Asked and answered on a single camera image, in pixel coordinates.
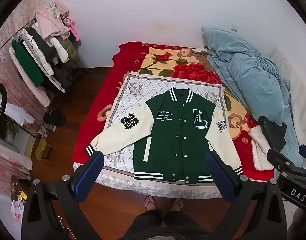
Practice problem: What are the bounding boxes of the green and cream varsity jacket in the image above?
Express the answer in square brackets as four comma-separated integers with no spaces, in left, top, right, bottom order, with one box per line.
[86,87,243,185]

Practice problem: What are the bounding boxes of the green plant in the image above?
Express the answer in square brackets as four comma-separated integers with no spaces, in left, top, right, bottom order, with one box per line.
[0,116,21,141]

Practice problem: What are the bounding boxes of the white fleece blanket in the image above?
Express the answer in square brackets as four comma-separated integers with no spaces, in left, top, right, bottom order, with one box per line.
[250,126,277,172]

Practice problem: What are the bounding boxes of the white printed plastic bag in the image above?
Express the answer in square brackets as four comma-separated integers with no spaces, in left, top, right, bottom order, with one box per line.
[11,199,25,225]

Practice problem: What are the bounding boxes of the white bed sheet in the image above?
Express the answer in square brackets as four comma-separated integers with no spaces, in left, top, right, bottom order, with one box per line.
[268,46,306,170]

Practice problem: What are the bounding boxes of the blue quilt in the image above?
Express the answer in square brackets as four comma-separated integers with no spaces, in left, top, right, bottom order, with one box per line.
[201,27,305,170]

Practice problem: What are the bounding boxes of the person's foot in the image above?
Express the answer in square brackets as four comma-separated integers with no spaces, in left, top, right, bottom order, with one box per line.
[170,198,185,212]
[144,195,159,212]

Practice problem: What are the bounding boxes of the white cloth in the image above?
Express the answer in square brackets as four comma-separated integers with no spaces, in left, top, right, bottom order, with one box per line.
[4,102,35,126]

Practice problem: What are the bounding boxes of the person's dark trousers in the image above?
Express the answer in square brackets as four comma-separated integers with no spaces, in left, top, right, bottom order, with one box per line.
[123,209,216,240]

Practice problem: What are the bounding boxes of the yellow cardboard box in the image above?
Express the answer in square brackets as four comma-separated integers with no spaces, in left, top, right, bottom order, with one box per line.
[34,137,55,161]

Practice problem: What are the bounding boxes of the white diamond-pattern sheet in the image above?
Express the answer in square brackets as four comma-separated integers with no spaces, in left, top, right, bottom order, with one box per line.
[94,72,275,202]

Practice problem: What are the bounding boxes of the person's left foot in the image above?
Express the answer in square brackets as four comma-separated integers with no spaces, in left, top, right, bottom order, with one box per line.
[144,195,159,212]

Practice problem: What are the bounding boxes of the person's right foot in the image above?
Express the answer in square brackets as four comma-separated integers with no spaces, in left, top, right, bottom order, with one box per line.
[170,198,185,212]

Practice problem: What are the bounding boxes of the black metal clothes rack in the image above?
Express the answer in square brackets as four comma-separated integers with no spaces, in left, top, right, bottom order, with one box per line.
[8,17,88,94]

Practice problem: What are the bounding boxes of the thin white cable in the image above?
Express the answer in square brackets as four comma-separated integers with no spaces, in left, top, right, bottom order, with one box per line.
[57,214,76,240]

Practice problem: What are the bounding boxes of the row of hanging clothes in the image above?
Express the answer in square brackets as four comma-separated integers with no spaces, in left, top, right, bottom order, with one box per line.
[8,1,81,107]

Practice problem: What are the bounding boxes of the red floral blanket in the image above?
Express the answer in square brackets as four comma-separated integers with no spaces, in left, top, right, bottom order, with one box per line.
[72,41,276,180]

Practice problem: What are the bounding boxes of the black hose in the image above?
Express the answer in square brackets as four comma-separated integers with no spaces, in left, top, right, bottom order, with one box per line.
[0,81,8,150]

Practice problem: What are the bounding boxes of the black slippers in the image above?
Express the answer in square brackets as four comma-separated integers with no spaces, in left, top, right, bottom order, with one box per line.
[43,111,66,127]

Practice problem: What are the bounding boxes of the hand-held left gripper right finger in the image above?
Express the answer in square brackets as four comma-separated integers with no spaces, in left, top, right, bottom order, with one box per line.
[204,151,289,240]

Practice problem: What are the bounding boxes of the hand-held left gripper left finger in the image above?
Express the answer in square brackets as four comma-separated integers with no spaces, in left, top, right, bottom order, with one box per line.
[21,151,105,240]

